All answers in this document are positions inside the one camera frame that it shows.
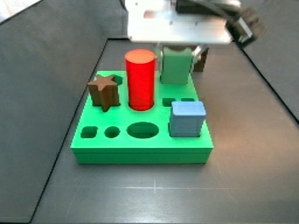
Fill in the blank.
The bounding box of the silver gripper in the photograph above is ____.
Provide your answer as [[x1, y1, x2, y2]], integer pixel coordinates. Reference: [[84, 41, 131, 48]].
[[126, 0, 231, 70]]

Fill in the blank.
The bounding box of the green arch block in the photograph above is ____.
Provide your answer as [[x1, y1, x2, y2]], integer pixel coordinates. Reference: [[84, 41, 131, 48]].
[[160, 46, 192, 85]]

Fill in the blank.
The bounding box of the green shape sorter board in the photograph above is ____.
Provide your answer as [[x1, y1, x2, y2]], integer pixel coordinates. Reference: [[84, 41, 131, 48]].
[[70, 71, 214, 164]]

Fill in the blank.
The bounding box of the black curved stand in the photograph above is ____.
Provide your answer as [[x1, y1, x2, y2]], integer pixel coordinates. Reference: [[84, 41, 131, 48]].
[[170, 45, 210, 72]]

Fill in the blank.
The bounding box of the red cylinder peg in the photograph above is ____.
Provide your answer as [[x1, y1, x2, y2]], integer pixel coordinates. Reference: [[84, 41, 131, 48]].
[[126, 49, 156, 111]]

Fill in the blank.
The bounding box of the brown star peg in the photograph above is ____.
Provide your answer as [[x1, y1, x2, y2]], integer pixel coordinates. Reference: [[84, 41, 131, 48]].
[[88, 75, 120, 112]]

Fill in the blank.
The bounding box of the blue square block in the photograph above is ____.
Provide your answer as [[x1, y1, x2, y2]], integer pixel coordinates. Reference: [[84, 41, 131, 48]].
[[170, 101, 207, 137]]

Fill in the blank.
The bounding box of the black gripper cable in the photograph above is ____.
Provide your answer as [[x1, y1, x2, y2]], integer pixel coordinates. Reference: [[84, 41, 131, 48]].
[[174, 0, 267, 47]]

